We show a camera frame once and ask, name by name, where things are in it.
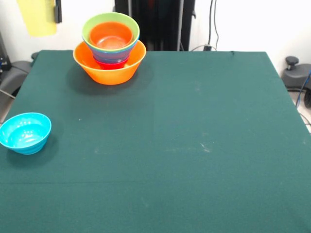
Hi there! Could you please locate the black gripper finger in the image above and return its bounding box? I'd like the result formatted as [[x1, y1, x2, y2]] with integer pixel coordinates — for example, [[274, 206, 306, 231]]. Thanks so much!
[[54, 0, 63, 24]]

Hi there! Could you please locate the yellow plastic cup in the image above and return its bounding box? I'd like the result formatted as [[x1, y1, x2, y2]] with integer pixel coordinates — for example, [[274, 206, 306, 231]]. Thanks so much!
[[16, 0, 58, 37]]

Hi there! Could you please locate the green plastic bowl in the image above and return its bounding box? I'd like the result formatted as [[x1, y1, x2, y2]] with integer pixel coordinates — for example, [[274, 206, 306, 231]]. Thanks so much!
[[82, 12, 141, 53]]

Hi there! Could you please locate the small orange-red plastic bowl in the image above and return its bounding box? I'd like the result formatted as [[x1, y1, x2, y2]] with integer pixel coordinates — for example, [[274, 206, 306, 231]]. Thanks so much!
[[89, 21, 134, 50]]

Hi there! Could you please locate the large blue plastic bowl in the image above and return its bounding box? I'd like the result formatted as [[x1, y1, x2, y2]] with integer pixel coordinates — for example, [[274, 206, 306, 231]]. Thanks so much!
[[84, 33, 141, 61]]

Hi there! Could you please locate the small blue plastic bowl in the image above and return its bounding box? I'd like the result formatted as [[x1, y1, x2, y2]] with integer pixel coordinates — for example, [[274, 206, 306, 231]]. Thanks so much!
[[93, 52, 131, 64]]

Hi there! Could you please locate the small magenta plastic bowl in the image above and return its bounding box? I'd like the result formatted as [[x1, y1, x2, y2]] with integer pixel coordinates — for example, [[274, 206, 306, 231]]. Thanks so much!
[[95, 58, 129, 70]]

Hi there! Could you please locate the large orange plastic bowl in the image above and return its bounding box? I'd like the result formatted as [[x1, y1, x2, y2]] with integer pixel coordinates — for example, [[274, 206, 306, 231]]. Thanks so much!
[[72, 39, 147, 86]]

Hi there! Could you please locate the small cyan plastic bowl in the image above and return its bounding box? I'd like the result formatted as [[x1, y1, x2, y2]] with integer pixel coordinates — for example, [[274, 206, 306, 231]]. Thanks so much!
[[0, 112, 52, 155]]

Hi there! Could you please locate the dark green tablecloth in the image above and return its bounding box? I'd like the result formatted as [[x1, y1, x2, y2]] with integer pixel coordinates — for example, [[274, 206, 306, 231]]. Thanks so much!
[[0, 50, 311, 233]]

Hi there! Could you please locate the black wall cable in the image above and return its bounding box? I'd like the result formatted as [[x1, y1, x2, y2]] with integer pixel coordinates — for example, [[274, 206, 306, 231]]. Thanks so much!
[[207, 0, 221, 49]]

